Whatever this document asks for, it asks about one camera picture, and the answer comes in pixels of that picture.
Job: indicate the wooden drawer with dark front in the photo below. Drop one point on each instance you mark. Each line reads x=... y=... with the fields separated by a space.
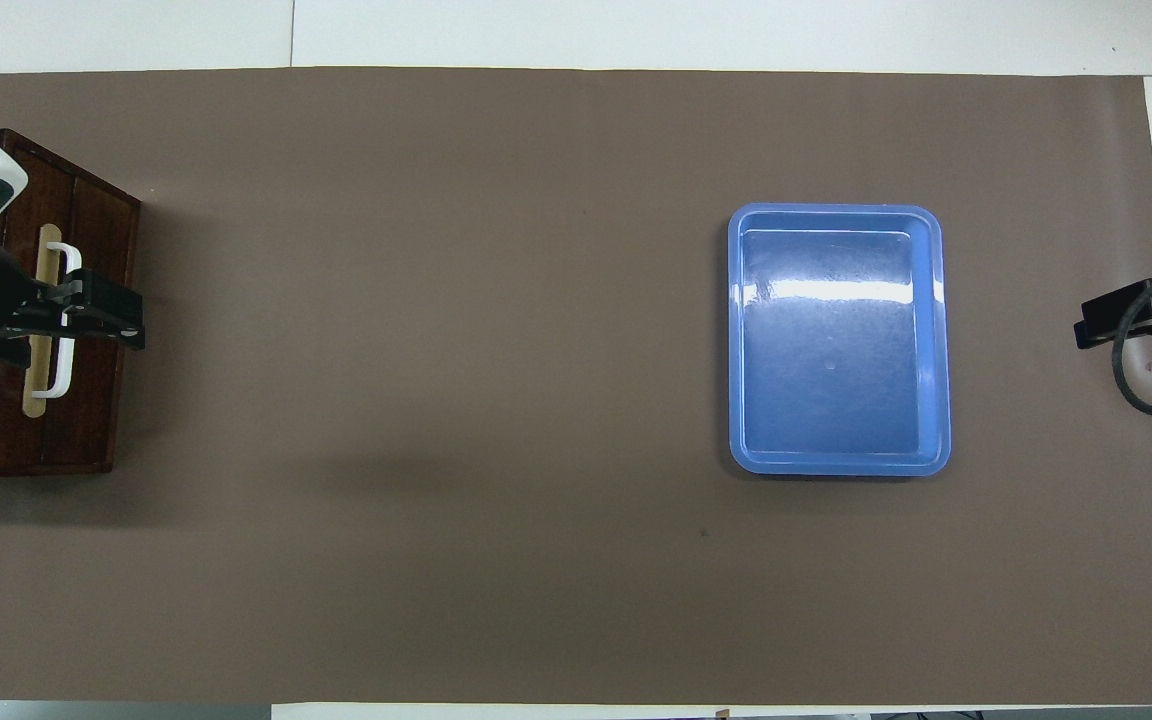
x=96 y=400

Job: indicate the blue plastic tray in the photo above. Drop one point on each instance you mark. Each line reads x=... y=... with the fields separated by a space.
x=836 y=380

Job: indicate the brown table mat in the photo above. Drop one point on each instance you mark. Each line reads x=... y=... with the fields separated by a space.
x=456 y=400

